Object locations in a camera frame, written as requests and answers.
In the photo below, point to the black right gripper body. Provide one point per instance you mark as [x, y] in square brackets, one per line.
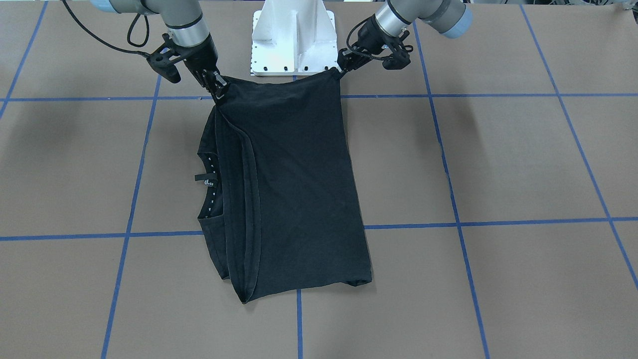
[201, 58]

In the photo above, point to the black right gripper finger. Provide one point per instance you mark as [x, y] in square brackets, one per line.
[215, 84]

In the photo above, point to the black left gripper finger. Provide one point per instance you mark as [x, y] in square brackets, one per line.
[347, 60]

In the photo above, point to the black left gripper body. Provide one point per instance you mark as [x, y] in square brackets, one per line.
[369, 34]

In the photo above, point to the black graphic t-shirt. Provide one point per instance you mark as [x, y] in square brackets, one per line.
[281, 210]

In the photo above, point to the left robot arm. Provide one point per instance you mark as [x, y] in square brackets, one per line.
[450, 18]

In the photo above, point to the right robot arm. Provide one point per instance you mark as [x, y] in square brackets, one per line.
[187, 40]

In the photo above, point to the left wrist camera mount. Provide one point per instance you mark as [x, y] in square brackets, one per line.
[399, 57]

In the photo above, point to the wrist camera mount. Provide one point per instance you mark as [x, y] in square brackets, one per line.
[163, 60]
[399, 57]

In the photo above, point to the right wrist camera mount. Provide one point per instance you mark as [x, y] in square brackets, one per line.
[163, 60]

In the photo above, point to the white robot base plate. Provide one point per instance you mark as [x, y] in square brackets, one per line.
[293, 38]

